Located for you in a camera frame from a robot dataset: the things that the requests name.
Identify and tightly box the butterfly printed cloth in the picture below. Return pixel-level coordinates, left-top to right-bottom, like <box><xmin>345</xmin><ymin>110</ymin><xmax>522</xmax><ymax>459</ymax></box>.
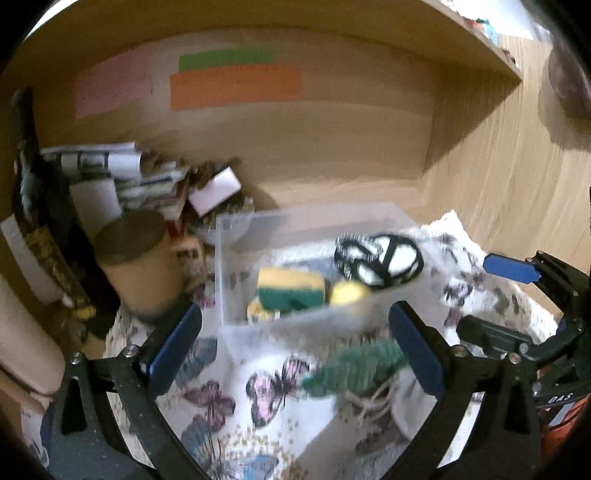
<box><xmin>28</xmin><ymin>210</ymin><xmax>561</xmax><ymax>480</ymax></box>

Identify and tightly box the pile of papers and boxes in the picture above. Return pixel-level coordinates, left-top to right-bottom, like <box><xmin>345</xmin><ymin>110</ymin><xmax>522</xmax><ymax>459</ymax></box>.
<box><xmin>41</xmin><ymin>142</ymin><xmax>191</xmax><ymax>219</ymax></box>

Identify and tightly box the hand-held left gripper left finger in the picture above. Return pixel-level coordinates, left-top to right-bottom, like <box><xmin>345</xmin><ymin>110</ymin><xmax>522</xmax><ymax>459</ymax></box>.
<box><xmin>41</xmin><ymin>302</ymin><xmax>218</xmax><ymax>480</ymax></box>

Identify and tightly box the dark round object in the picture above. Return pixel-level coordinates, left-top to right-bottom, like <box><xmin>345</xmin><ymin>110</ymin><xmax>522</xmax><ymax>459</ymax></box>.
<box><xmin>547</xmin><ymin>32</ymin><xmax>591</xmax><ymax>116</ymax></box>

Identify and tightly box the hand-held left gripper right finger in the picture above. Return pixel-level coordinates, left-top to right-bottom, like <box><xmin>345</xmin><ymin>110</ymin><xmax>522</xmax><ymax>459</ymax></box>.
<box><xmin>389</xmin><ymin>301</ymin><xmax>542</xmax><ymax>480</ymax></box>

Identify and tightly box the pink paper sheet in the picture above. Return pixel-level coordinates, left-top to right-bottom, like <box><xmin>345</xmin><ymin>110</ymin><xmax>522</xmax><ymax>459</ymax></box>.
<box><xmin>74</xmin><ymin>51</ymin><xmax>153</xmax><ymax>117</ymax></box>

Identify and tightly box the white small box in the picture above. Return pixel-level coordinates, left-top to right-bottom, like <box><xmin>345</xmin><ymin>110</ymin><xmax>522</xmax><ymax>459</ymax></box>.
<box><xmin>188</xmin><ymin>167</ymin><xmax>242</xmax><ymax>217</ymax></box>

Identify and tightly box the brown cup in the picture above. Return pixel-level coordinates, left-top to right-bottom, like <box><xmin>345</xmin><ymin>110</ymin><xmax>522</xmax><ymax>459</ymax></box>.
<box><xmin>95</xmin><ymin>211</ymin><xmax>205</xmax><ymax>320</ymax></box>

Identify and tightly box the beige padded object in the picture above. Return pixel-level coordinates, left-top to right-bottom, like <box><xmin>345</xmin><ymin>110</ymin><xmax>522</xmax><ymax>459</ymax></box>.
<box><xmin>0</xmin><ymin>272</ymin><xmax>66</xmax><ymax>398</ymax></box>

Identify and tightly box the green paper sheet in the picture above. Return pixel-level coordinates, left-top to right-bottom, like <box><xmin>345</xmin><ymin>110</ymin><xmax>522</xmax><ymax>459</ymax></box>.
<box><xmin>178</xmin><ymin>47</ymin><xmax>278</xmax><ymax>72</ymax></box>

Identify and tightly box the orange paper sheet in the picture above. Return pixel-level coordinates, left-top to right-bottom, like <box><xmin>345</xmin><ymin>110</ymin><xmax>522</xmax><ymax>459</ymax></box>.
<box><xmin>169</xmin><ymin>65</ymin><xmax>303</xmax><ymax>112</ymax></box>

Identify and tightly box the dark bottle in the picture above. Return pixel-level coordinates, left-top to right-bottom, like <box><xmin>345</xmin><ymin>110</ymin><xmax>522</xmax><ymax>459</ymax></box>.
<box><xmin>9</xmin><ymin>88</ymin><xmax>99</xmax><ymax>326</ymax></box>

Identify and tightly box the green knitted soft toy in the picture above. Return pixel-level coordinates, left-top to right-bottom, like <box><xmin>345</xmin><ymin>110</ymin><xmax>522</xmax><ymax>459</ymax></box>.
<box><xmin>301</xmin><ymin>339</ymin><xmax>409</xmax><ymax>400</ymax></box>

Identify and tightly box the yellow soft ball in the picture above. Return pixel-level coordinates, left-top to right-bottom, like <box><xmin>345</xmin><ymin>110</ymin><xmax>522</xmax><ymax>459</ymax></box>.
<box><xmin>331</xmin><ymin>281</ymin><xmax>370</xmax><ymax>306</ymax></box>

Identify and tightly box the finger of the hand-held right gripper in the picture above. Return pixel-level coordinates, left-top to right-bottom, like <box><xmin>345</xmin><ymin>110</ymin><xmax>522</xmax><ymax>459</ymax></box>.
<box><xmin>483</xmin><ymin>251</ymin><xmax>583</xmax><ymax>305</ymax></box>
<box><xmin>456</xmin><ymin>315</ymin><xmax>539</xmax><ymax>361</ymax></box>

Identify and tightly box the yellow and green sponge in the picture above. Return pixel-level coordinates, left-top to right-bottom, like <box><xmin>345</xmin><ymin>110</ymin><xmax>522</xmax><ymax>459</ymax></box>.
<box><xmin>256</xmin><ymin>267</ymin><xmax>327</xmax><ymax>311</ymax></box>

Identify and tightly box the clear plastic bin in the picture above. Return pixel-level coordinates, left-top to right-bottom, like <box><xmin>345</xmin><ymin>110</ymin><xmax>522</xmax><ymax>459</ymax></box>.
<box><xmin>213</xmin><ymin>202</ymin><xmax>428</xmax><ymax>358</ymax></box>

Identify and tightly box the black and white soft ball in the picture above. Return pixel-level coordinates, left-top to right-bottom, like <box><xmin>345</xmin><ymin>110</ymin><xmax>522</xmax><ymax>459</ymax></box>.
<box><xmin>333</xmin><ymin>233</ymin><xmax>424</xmax><ymax>289</ymax></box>

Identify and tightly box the glass bowl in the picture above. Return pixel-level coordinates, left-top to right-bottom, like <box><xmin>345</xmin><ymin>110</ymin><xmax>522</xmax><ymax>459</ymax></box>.
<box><xmin>198</xmin><ymin>203</ymin><xmax>256</xmax><ymax>245</ymax></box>

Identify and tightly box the wooden shelf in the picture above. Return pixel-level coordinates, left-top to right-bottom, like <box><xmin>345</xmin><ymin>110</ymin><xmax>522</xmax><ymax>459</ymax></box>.
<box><xmin>0</xmin><ymin>0</ymin><xmax>525</xmax><ymax>287</ymax></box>

